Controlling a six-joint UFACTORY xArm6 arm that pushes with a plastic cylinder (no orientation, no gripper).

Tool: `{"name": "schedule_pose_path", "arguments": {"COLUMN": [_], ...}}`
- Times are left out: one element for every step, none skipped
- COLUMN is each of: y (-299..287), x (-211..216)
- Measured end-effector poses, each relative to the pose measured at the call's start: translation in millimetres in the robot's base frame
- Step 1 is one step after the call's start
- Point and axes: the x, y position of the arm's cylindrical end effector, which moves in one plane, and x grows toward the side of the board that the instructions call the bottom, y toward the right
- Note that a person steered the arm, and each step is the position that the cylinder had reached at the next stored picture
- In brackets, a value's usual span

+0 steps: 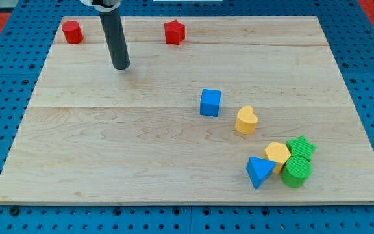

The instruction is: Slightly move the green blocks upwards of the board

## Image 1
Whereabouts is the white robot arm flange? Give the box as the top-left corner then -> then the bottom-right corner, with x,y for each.
80,0 -> 121,12

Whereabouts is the wooden board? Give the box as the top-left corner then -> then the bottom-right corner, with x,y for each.
0,16 -> 374,206

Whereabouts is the blue cube block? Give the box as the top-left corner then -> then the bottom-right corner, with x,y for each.
199,89 -> 221,117

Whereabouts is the yellow heart block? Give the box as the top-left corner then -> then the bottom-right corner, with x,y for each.
234,105 -> 258,135

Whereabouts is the red star block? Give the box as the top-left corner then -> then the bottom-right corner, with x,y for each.
164,19 -> 186,46

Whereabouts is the blue triangle block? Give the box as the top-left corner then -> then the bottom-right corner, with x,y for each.
246,156 -> 276,189

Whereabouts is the yellow hexagon block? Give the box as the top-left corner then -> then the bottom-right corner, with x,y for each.
264,142 -> 292,174

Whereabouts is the green star block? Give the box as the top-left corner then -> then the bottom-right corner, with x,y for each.
286,135 -> 317,162

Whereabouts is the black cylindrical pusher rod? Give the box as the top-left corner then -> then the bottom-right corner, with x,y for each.
99,8 -> 130,70

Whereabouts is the green cylinder block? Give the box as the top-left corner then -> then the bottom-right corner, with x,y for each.
281,156 -> 312,189

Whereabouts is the red cylinder block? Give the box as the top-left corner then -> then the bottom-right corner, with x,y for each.
61,20 -> 84,44

